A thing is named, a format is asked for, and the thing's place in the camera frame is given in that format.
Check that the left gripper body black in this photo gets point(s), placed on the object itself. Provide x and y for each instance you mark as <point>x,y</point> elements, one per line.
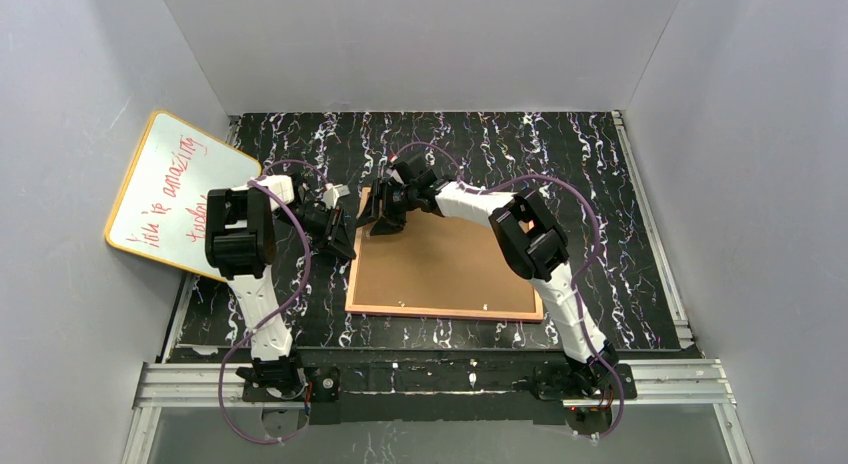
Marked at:
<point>334,228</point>

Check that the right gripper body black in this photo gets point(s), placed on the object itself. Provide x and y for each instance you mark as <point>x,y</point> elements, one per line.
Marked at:
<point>387,200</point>

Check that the pink wooden picture frame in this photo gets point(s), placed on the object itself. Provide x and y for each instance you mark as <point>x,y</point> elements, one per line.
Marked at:
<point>351,282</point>

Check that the brown backing board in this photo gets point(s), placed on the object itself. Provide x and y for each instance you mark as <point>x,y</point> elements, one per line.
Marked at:
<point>437,262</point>

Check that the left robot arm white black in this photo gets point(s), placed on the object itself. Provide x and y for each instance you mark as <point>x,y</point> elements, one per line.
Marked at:
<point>240,244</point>

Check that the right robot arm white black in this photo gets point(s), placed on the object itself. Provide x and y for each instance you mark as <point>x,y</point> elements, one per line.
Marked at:
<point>531,239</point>

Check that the yellow-framed whiteboard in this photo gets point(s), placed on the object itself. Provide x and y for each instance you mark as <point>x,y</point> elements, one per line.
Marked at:
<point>161,209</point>

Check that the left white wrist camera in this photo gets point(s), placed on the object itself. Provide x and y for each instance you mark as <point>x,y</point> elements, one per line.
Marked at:
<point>332,194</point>

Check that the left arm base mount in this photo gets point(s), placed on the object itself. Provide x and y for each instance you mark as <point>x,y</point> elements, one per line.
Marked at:
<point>290,384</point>

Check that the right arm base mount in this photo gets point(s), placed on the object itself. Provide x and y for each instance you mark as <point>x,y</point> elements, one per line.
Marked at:
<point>594,388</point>

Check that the aluminium rail front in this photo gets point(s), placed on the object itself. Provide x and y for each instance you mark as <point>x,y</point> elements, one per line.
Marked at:
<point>363,386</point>

